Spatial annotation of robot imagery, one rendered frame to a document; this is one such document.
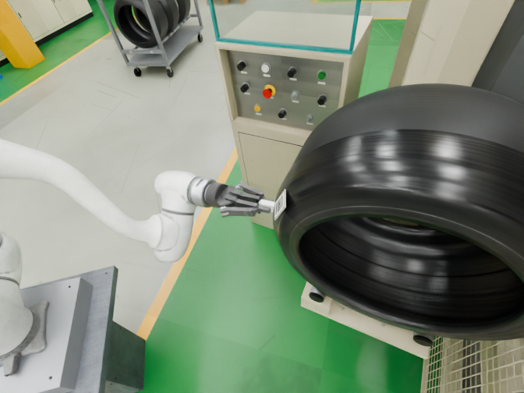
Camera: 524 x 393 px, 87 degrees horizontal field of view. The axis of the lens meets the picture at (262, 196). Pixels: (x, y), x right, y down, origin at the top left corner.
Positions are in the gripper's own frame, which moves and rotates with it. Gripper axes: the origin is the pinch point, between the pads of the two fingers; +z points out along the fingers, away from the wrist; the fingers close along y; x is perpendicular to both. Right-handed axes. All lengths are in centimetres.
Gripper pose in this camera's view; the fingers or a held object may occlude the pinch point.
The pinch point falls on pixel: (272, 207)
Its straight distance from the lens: 74.8
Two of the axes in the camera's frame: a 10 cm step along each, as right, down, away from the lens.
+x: 2.2, 6.7, 7.1
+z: 8.8, 1.8, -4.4
